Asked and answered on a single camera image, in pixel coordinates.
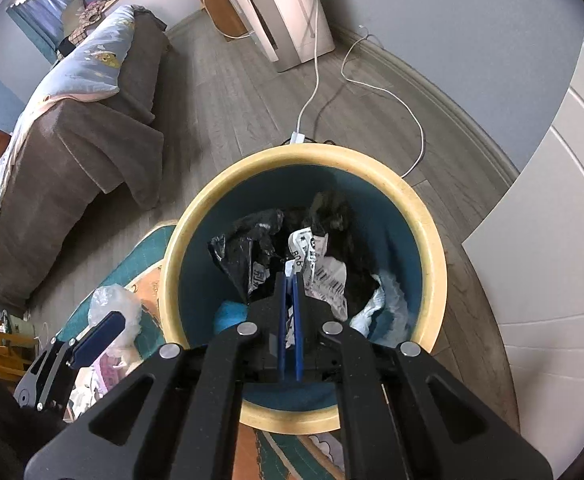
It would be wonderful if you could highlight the pink and white packet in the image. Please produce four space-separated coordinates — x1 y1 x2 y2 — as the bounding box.
67 345 143 418

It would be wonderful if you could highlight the blue curtain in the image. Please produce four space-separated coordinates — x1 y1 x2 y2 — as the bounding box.
7 0 140 61

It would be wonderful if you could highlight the wooden side table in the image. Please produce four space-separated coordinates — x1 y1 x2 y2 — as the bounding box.
0 312 38 386

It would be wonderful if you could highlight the pink patterned pillow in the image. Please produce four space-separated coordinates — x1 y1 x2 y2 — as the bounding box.
74 0 108 28

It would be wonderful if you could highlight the bed with grey blanket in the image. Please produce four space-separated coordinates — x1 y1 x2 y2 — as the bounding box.
0 5 170 306

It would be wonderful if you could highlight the white loose floor cable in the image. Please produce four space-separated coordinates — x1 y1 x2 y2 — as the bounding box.
341 25 425 178

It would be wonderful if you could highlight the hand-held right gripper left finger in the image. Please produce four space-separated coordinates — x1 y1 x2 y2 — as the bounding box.
23 271 290 480

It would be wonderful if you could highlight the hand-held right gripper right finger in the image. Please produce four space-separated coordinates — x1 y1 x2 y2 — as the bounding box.
291 271 554 480

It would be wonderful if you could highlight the black plastic bag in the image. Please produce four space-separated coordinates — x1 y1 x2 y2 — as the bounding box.
208 208 285 306

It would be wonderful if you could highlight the white cable by cabinet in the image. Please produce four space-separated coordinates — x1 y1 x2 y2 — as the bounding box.
199 0 258 41

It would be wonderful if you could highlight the white printed paper wrapper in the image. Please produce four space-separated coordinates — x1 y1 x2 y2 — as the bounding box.
283 226 349 348

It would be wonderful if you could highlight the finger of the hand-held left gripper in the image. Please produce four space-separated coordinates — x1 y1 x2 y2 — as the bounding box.
13 311 127 413

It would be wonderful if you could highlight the blue round lump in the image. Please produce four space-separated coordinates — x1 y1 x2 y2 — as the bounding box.
213 301 250 336

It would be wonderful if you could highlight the dark crumpled bag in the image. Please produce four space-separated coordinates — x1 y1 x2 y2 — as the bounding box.
304 190 380 311

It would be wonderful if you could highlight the white light blue tissue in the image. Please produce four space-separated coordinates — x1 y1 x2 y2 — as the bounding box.
348 270 413 341

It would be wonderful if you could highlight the yellow rimmed blue trash bin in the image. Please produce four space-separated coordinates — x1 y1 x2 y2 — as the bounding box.
159 142 448 433

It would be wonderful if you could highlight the white floor appliance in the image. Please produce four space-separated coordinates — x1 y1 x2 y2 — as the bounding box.
207 0 335 73

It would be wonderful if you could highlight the teal and orange rug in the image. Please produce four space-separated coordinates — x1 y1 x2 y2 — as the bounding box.
54 222 353 480

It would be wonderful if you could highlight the wooden cabinet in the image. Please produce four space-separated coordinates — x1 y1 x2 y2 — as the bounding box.
182 0 250 41

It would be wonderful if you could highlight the white panelled door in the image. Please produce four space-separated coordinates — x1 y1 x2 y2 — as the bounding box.
462 10 584 411

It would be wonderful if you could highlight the clear plastic bag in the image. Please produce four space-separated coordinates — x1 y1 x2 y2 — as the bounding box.
87 284 144 356

